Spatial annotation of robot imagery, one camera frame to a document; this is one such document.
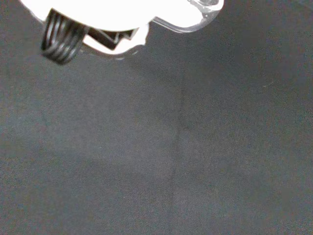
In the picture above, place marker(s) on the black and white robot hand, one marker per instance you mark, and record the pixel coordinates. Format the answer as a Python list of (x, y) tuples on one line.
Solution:
[(97, 14)]

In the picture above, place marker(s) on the black bench cloth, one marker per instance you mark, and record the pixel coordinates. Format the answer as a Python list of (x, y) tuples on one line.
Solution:
[(156, 147)]

